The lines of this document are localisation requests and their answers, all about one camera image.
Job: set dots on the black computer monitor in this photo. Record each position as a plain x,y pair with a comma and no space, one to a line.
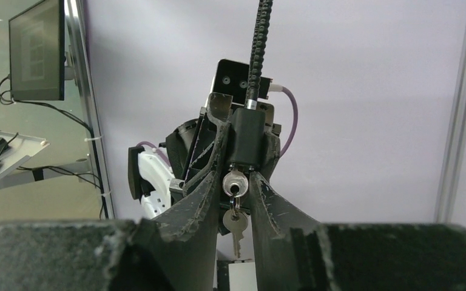
37,52

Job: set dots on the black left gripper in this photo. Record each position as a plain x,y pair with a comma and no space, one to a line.
201,206

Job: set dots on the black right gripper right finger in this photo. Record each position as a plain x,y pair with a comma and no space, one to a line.
295,252

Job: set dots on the grey monitor desk shelf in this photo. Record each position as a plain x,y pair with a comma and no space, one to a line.
21,149

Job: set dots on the black cable lock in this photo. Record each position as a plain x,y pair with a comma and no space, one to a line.
247,124

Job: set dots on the small silver keys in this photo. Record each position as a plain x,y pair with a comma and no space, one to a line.
235,185

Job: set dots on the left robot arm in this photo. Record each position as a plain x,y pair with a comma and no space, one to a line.
156,182

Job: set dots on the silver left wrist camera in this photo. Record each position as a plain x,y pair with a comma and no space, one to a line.
231,78

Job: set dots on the aluminium frame post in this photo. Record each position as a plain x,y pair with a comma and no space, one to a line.
454,147

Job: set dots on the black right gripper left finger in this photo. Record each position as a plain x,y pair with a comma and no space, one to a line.
174,251

